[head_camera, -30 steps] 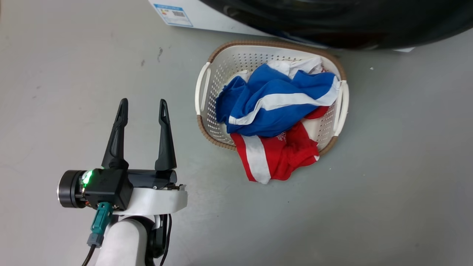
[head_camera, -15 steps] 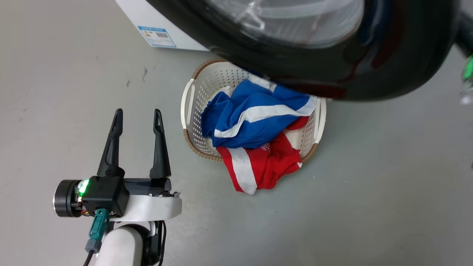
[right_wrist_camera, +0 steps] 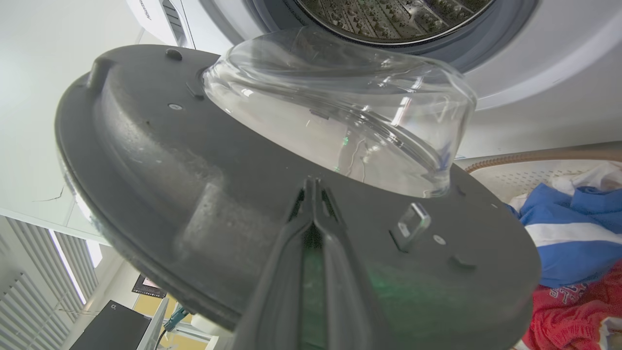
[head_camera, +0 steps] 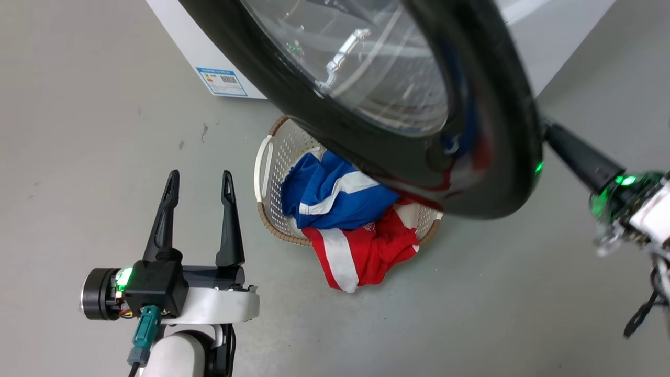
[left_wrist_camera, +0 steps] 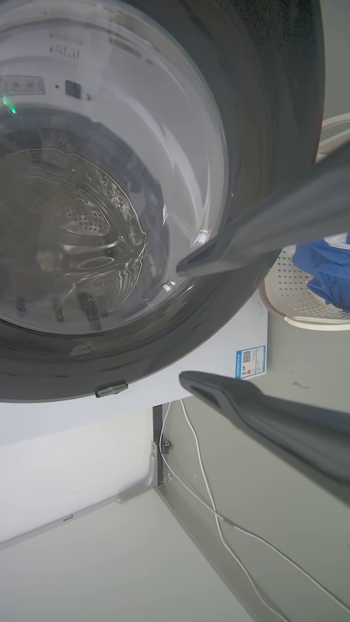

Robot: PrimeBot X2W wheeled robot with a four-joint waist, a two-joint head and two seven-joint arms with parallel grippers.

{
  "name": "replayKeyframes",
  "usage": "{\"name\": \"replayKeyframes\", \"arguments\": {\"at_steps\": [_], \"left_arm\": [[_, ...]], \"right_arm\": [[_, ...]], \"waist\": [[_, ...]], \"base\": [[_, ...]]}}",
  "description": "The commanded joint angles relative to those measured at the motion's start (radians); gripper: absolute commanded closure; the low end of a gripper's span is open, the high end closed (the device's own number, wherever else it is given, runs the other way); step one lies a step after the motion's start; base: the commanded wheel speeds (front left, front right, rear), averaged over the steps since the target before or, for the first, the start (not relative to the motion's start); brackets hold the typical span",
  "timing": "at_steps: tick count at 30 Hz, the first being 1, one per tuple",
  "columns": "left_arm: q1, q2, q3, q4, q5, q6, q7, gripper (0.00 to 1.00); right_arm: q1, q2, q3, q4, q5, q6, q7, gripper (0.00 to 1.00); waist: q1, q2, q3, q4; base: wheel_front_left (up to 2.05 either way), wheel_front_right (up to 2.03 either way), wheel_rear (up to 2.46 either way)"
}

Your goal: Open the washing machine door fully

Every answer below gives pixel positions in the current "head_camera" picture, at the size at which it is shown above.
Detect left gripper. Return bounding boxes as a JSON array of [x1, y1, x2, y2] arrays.
[[81, 170, 260, 325]]

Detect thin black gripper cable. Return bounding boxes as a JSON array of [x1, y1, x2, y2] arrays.
[[623, 266, 668, 339]]

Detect blue white energy label sticker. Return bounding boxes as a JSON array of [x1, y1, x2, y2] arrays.
[[196, 67, 249, 98]]

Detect blue white striped garment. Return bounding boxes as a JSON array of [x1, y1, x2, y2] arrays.
[[281, 151, 401, 231]]

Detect black round glass washer door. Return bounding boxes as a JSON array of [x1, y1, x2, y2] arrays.
[[178, 0, 545, 220]]

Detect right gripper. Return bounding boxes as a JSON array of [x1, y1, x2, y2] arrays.
[[542, 120, 670, 257]]

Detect white perforated laundry basket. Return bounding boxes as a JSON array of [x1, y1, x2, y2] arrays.
[[254, 116, 444, 248]]

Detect red white striped garment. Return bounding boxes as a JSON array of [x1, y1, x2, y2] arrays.
[[301, 197, 445, 293]]

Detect white washing machine body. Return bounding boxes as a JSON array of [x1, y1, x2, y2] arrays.
[[146, 0, 616, 100]]

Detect teal plug camera cable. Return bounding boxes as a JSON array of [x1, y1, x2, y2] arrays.
[[127, 305, 163, 377]]

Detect silver metal door hinge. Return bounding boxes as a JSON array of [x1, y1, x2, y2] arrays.
[[317, 28, 373, 91]]

